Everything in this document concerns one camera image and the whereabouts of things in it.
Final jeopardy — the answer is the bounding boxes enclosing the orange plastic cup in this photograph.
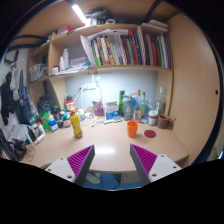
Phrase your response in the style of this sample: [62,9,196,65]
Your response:
[126,120,139,139]

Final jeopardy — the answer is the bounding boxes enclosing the brown jar white lid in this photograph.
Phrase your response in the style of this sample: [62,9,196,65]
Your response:
[148,109,159,126]

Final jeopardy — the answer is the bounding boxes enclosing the white LED light bar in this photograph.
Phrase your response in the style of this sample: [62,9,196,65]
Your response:
[71,3,88,25]

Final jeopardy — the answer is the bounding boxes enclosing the red labelled can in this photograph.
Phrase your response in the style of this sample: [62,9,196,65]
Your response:
[64,99,76,112]

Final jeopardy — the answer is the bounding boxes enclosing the tall green bottle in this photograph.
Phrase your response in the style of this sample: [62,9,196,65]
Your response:
[118,89,126,116]

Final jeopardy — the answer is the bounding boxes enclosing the white wall power strip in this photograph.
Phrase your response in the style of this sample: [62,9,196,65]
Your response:
[79,82,98,91]

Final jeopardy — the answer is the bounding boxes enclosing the wooden shelf unit with books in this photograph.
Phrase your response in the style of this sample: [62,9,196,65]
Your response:
[27,8,174,108]

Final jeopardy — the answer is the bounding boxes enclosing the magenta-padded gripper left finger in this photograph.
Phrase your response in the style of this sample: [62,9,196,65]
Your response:
[44,144,96,187]

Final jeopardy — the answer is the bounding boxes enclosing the magenta pouch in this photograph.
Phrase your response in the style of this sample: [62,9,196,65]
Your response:
[92,100,105,117]

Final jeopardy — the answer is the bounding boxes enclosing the grey shaker bottle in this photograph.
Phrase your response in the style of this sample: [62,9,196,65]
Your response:
[122,94,134,122]

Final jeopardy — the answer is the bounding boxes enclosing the brown mug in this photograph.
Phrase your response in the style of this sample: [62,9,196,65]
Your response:
[156,114,175,130]

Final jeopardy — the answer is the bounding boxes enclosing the dark hanging clothes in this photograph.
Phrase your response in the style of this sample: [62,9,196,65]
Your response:
[0,61,33,126]

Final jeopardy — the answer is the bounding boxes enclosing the clear bottle green cap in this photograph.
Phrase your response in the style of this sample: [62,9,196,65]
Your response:
[140,91,147,117]

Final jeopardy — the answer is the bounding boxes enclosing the yellow drink bottle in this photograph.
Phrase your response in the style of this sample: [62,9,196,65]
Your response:
[69,108,84,139]

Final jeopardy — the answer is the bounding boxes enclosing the green plastic jar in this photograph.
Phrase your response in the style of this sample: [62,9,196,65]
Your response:
[39,112,51,132]

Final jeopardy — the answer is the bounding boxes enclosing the brown bottle green lid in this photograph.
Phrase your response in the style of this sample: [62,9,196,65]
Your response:
[63,114,72,129]

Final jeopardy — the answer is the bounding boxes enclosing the white bottle blue lid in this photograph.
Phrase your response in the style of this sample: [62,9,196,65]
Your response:
[48,120,59,133]

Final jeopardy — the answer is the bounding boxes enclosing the light blue hairbrush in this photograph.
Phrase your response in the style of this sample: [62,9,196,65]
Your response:
[103,116,124,125]

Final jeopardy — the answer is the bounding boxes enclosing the blue and white carton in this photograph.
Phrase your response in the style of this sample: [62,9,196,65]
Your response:
[104,100,120,120]

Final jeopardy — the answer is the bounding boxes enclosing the black appliance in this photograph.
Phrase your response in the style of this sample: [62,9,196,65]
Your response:
[37,96,51,114]

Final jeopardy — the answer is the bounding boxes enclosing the red round coaster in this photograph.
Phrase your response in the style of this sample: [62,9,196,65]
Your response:
[143,129,157,139]

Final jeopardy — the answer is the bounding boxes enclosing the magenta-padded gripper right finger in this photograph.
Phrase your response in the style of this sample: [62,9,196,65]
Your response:
[129,143,183,186]

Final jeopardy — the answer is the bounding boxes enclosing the clear bottle gold cap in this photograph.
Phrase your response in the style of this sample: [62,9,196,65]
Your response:
[134,89,142,121]

